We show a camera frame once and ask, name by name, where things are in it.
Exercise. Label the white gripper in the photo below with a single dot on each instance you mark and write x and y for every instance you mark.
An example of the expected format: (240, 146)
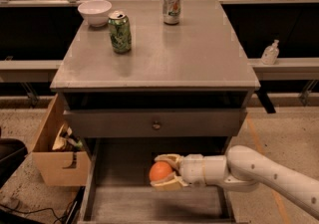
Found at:
(192, 168)

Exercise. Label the orange fruit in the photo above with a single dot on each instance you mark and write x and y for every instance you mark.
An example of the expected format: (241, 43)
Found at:
(159, 171)

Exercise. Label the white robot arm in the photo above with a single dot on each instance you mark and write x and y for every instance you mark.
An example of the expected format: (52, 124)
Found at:
(241, 169)

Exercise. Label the closed top drawer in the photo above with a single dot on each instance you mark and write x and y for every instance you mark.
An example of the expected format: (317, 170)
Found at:
(155, 123)

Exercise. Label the open middle drawer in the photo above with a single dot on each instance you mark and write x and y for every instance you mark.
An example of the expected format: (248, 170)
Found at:
(118, 189)

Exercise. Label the grey drawer cabinet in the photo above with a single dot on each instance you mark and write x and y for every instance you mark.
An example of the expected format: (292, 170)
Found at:
(197, 64)

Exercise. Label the crumpled items in box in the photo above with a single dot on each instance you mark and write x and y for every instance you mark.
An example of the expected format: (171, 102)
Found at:
(66, 141)

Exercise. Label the cardboard box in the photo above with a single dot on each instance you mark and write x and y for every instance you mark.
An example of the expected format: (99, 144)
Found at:
(58, 168)

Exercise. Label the hand sanitizer bottle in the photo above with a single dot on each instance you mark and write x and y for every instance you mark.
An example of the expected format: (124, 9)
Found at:
(270, 53)

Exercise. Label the green soda can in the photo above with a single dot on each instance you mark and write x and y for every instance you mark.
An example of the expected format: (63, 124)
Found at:
(120, 31)

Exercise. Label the white soda can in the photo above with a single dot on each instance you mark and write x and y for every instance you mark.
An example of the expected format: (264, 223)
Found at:
(171, 11)

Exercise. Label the black bin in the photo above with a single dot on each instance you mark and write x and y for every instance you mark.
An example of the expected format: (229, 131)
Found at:
(12, 154)

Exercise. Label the white bowl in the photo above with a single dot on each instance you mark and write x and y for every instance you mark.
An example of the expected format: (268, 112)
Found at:
(95, 12)

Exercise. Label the metal railing ledge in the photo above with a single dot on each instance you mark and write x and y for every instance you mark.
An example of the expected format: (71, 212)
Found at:
(28, 71)

